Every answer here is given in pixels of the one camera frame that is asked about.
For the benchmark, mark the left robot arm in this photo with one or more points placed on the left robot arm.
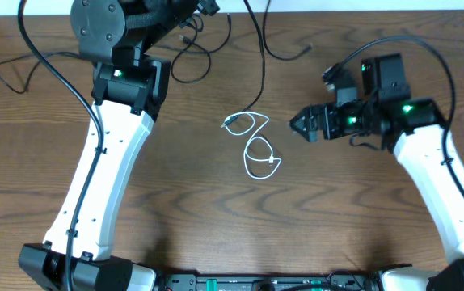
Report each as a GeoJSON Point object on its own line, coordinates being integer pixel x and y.
{"type": "Point", "coordinates": [129, 87]}

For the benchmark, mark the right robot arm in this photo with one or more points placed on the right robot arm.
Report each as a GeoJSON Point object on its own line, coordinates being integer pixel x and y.
{"type": "Point", "coordinates": [417, 134]}

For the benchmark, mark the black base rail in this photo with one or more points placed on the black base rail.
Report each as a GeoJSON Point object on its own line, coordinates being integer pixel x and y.
{"type": "Point", "coordinates": [338, 280]}

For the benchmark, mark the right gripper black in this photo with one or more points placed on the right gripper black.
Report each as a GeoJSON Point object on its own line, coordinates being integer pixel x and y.
{"type": "Point", "coordinates": [326, 112]}

